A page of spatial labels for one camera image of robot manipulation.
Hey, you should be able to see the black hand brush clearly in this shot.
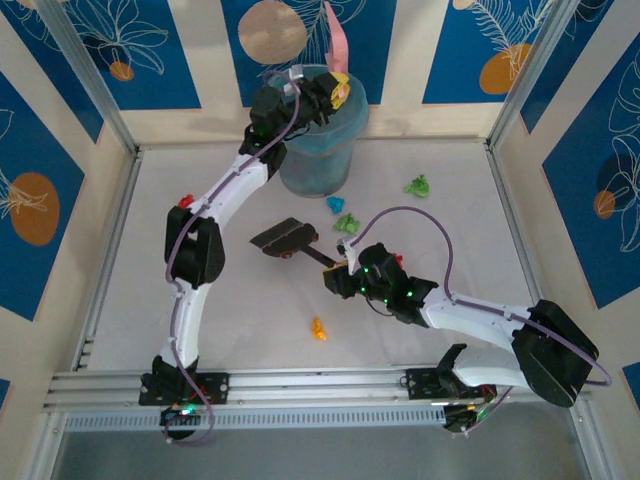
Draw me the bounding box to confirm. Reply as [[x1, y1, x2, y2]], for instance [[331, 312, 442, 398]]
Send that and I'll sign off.
[[249, 218, 347, 270]]

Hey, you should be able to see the black mounting plate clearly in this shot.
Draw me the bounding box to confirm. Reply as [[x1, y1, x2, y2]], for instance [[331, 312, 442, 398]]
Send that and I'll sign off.
[[138, 372, 231, 406], [404, 367, 494, 401]]

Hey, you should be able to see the controller board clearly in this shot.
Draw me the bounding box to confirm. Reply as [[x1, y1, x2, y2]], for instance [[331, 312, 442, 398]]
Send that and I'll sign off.
[[442, 399, 496, 435], [159, 405, 201, 427]]

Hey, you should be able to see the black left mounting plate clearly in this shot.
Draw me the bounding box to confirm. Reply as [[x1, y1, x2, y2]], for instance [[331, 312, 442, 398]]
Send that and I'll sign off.
[[138, 372, 231, 406]]

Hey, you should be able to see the right controller board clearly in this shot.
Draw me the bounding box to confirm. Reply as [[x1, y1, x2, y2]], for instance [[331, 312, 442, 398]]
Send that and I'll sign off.
[[442, 399, 496, 435]]

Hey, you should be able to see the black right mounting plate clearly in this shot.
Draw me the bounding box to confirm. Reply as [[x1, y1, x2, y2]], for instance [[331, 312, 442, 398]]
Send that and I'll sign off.
[[404, 367, 494, 401]]

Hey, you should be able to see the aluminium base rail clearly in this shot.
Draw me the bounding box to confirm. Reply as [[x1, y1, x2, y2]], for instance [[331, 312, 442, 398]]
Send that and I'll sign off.
[[42, 367, 591, 412]]

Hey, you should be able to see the grey slotted cable duct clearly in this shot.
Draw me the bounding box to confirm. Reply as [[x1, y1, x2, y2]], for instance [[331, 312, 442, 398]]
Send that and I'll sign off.
[[63, 403, 449, 434]]

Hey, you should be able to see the pink dustpan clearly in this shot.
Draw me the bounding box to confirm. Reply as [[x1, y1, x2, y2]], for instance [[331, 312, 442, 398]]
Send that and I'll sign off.
[[323, 0, 351, 100]]

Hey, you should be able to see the aluminium frame post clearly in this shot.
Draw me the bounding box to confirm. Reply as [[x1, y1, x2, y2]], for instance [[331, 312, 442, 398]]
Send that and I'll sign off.
[[34, 0, 140, 155], [487, 0, 586, 151]]

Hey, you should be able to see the aluminium table side rail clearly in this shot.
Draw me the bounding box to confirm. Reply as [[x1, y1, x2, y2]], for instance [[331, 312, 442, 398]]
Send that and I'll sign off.
[[69, 149, 145, 371], [485, 142, 546, 304]]

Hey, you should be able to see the left controller board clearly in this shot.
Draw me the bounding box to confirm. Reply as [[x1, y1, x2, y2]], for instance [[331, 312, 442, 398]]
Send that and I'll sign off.
[[159, 405, 201, 427]]

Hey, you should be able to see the green paper scrap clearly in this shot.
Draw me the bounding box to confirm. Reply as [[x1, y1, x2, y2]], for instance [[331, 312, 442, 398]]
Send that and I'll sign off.
[[333, 213, 362, 235], [403, 174, 431, 199]]

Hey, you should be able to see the trash bin with blue liner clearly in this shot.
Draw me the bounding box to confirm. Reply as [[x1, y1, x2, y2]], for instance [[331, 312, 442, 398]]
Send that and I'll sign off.
[[277, 63, 370, 199]]

